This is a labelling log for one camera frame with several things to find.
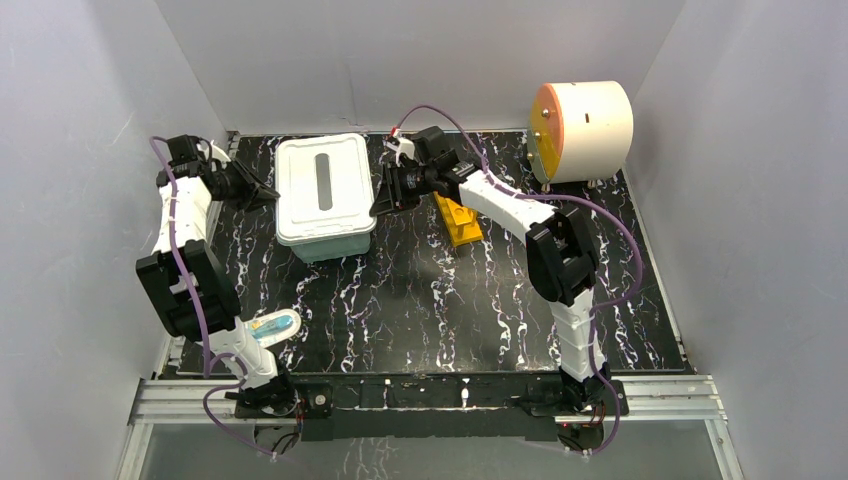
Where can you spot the teal plastic bin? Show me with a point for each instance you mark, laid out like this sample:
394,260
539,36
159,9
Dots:
328,249

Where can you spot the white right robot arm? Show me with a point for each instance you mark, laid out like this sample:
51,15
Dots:
561,257

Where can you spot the packaged blue pipette bulb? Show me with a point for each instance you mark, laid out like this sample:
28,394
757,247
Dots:
275,327

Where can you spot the yellow test tube rack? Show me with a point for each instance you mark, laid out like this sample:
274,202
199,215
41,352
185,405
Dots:
461,222

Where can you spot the cream cylindrical drum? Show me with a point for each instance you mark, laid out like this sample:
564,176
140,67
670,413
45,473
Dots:
579,131

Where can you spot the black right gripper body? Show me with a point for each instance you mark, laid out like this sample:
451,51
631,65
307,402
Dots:
410,185

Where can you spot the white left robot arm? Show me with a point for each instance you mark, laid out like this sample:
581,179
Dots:
183,278

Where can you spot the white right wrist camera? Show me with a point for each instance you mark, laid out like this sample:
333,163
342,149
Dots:
402,147

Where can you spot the aluminium frame rail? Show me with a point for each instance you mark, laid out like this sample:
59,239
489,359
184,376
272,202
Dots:
640,398

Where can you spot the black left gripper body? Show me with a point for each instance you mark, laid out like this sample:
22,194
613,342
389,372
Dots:
240,183

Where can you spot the white plastic bin lid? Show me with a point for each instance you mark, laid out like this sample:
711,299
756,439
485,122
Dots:
325,188

